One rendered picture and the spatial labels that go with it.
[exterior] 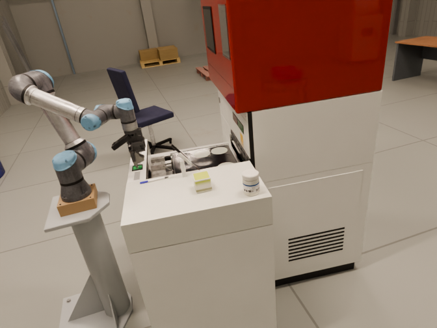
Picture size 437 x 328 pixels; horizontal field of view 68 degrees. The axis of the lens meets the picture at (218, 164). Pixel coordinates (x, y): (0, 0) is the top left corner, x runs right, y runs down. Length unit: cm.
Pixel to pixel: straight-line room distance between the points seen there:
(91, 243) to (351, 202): 149
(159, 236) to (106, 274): 76
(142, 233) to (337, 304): 134
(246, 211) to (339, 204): 79
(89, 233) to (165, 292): 56
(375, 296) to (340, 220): 52
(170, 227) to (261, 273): 52
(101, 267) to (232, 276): 81
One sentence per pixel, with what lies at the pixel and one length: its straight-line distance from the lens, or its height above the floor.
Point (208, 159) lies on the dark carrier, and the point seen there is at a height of 90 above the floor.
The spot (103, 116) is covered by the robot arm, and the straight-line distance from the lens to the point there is 160.
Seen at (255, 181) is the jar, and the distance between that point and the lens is 134.
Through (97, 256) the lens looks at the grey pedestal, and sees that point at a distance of 199.
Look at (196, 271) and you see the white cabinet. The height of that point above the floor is 64.
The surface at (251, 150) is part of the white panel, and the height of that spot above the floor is 102.
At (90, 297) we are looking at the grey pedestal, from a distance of 232.
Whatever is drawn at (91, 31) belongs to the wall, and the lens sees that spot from 1157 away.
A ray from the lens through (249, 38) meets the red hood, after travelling 149.
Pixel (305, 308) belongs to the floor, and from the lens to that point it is 220.
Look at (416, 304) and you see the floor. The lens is 238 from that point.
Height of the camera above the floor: 173
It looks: 27 degrees down
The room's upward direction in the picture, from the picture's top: 7 degrees counter-clockwise
